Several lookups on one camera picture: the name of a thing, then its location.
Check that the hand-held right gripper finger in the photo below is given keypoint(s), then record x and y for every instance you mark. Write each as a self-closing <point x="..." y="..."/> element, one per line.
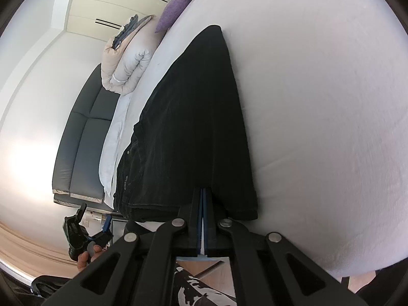
<point x="207" y="216"/>
<point x="200" y="216"/>

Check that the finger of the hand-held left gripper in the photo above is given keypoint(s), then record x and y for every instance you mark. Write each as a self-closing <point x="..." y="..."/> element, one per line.
<point x="106" y="224"/>

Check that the black denim pants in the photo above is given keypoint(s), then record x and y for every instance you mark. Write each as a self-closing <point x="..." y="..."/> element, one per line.
<point x="191" y="118"/>

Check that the person's left forearm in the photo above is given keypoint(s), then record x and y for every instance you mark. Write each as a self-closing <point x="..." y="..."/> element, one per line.
<point x="54" y="285"/>

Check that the person's left hand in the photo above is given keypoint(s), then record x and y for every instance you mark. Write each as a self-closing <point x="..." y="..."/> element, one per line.
<point x="83" y="260"/>

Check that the black white patterned clothing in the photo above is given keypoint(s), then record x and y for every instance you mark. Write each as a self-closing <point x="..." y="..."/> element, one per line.
<point x="191" y="290"/>

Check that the white flat pillow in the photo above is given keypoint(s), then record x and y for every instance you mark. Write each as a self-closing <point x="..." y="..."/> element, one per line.
<point x="111" y="146"/>

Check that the grey-green upholstered headboard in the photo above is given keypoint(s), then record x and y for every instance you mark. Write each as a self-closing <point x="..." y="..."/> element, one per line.
<point x="79" y="149"/>

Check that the bed with white sheet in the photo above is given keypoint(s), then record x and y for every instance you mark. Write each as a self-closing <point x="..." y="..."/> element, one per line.
<point x="318" y="102"/>

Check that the folded beige duvet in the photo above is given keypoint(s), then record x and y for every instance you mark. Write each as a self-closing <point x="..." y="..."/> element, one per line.
<point x="130" y="60"/>

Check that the purple pillow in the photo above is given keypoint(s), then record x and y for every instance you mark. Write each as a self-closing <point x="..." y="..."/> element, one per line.
<point x="175" y="11"/>

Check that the white wardrobe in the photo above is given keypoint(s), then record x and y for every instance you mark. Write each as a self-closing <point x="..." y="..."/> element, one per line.
<point x="105" y="3"/>

